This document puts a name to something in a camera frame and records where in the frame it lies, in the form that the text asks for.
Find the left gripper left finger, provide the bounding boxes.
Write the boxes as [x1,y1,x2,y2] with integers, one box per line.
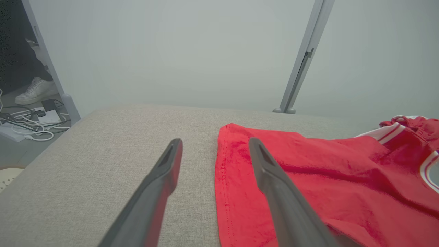
[98,138,183,247]

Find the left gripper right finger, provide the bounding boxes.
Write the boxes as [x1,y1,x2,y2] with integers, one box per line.
[249,137,364,247]

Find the red basketball jersey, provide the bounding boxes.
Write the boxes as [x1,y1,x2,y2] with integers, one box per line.
[215,118,439,247]

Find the red shorts with white hem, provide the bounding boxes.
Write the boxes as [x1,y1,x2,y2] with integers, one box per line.
[379,116,439,138]

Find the cream perforated laundry basket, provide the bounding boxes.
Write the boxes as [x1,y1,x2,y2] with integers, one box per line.
[0,166,26,192]

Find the white flat box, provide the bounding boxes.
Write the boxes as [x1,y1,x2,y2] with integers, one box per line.
[0,123,24,143]

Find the grey partition leg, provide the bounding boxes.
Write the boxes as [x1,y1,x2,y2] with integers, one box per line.
[21,0,81,124]

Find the white sneaker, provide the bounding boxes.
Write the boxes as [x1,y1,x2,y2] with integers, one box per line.
[15,77,59,105]

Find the black trouser leg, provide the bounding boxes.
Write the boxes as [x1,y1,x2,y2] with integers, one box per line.
[0,0,54,93]

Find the white power strip with cables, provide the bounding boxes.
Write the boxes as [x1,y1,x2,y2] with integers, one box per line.
[12,113,71,142]

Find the grey partition post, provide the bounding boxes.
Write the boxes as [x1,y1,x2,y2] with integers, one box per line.
[273,0,335,114]

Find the black floor cable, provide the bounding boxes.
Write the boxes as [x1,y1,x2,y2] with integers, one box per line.
[0,106,71,130]

